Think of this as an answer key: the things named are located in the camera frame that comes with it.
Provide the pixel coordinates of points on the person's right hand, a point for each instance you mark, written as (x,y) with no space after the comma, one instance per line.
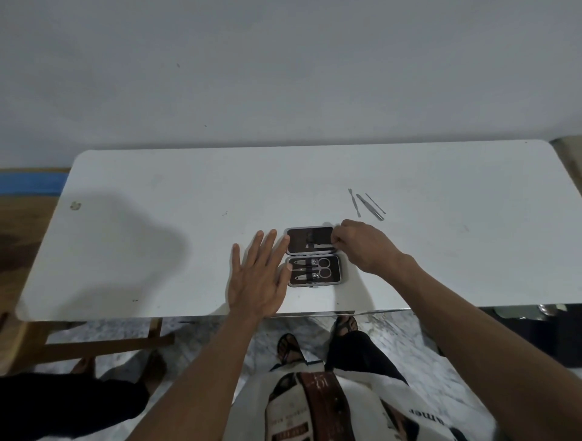
(368,247)

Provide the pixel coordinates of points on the person's left hand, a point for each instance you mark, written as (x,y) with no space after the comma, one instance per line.
(254,286)

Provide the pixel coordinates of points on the person's right fingers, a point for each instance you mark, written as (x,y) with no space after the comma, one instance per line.
(342,237)

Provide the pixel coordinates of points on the person's left thumb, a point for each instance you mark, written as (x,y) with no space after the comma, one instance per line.
(236,259)

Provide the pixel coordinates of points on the person's left middle finger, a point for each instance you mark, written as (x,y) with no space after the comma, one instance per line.
(268,249)

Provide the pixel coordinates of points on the person's left little finger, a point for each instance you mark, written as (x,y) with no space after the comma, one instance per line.
(285,276)

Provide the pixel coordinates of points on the brown manicure set case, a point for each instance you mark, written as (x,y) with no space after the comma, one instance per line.
(313,247)

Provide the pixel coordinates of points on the person's right forearm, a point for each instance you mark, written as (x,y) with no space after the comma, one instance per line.
(482,350)

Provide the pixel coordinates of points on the person's left forearm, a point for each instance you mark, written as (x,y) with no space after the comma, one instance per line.
(200,386)

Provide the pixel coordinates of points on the silver nail clipper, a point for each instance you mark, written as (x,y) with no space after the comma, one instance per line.
(301,262)
(301,275)

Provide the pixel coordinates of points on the small silver scissors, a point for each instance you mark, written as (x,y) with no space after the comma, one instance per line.
(321,268)

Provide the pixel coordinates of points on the silver cuticle pusher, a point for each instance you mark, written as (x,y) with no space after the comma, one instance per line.
(353,202)

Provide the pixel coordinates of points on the silver tweezers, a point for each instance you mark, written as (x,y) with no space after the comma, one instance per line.
(369,206)

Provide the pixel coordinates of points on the thin silver pick tool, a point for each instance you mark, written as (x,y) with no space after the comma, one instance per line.
(375,203)

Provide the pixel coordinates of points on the black sandal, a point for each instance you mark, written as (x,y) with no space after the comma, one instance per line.
(289,350)
(346,325)

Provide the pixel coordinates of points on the black trousers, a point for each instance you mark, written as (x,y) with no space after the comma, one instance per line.
(359,354)

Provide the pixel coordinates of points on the white printed shirt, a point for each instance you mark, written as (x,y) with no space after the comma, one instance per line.
(318,409)

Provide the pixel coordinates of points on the dark object under table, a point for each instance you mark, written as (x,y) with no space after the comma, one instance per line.
(536,331)

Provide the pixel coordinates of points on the blue skirting strip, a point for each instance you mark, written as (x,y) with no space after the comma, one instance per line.
(32,182)

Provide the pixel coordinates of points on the wooden table frame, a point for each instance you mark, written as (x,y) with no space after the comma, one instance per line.
(100,345)

